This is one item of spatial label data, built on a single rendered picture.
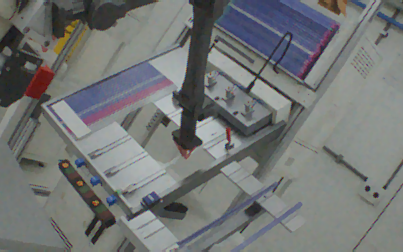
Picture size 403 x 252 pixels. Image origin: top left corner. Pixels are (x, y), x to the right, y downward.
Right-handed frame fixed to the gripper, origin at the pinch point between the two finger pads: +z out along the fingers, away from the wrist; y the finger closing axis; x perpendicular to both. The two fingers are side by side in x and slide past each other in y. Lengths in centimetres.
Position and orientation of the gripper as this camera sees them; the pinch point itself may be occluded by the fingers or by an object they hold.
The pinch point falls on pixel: (185, 155)
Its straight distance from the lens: 185.8
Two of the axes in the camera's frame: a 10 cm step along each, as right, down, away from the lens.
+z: -1.0, 7.7, 6.3
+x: -7.6, 3.5, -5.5
